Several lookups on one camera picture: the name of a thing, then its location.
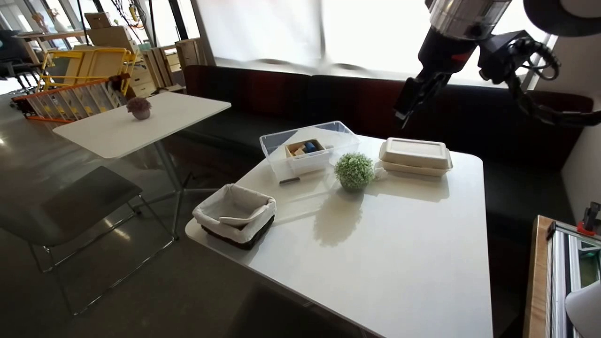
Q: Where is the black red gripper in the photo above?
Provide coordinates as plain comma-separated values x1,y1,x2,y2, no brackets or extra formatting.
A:
393,26,477,129

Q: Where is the clear plastic lunchbox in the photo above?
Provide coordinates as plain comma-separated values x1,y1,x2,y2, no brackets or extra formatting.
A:
257,118,361,183

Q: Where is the beige clamshell takeout container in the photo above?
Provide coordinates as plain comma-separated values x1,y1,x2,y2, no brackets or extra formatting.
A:
378,135,455,178

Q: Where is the dark bench sofa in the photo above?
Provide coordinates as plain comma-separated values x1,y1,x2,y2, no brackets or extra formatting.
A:
178,63,597,208

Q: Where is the small green potted plant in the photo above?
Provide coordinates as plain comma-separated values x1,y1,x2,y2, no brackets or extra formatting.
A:
332,151,376,195

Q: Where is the white window blind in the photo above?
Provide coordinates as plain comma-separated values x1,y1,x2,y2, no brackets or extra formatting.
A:
193,0,440,78

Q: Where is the orange black clamp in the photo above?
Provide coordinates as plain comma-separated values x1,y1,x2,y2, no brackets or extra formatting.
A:
573,198,601,238

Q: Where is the wooden base board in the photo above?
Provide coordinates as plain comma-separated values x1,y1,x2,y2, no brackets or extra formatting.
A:
522,213,560,338

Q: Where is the white basket with black base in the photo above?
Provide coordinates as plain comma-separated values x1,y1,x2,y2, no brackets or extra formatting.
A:
190,182,278,247

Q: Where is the brown round object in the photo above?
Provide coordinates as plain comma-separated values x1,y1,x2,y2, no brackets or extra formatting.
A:
126,95,154,121

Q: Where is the white side table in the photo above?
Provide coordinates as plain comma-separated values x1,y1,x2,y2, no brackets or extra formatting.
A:
51,90,233,161

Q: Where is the yellow cart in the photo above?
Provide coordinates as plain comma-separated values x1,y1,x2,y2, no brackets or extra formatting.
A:
39,44,137,90

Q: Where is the red metal rack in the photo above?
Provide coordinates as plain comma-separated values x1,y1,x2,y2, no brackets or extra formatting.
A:
9,74,130,125

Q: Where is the grey folding chair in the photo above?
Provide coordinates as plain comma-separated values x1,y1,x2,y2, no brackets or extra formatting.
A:
0,163,178,315

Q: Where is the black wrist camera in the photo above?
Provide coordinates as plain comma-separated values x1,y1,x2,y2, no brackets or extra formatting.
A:
479,28,562,86

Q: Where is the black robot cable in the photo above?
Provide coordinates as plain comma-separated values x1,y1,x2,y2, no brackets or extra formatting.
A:
505,35,601,129

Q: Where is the aluminium rail frame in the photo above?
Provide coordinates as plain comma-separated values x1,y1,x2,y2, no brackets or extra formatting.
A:
547,219,590,338

